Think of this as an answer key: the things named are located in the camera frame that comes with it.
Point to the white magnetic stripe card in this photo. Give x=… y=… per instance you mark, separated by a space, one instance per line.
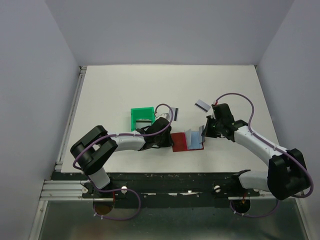
x=202 y=105

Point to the white striped card back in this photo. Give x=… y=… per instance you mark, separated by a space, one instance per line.
x=175 y=112

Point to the silver card in tray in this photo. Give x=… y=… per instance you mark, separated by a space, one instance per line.
x=142 y=123

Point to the green plastic card tray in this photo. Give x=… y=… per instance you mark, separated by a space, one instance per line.
x=143 y=113

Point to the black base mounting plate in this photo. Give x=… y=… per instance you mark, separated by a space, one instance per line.
x=169 y=190

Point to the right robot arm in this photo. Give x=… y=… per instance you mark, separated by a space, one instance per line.
x=287 y=174

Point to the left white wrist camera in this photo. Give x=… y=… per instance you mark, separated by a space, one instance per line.
x=166 y=116

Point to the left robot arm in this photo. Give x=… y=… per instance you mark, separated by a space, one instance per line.
x=93 y=150

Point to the front aluminium rail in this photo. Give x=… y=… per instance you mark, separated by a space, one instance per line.
x=80 y=190

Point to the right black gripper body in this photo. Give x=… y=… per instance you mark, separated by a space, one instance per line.
x=213 y=128

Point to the red card holder wallet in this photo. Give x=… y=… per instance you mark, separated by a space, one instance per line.
x=187 y=141

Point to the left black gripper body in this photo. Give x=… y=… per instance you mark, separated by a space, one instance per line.
x=163 y=141

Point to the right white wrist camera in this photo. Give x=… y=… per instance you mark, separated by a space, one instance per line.
x=212 y=116

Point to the left aluminium rail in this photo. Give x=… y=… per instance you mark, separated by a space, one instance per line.
x=62 y=150

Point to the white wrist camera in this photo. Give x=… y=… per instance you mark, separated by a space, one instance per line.
x=166 y=116
x=212 y=116

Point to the aluminium rail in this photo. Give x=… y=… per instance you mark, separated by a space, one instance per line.
x=80 y=190
x=62 y=150

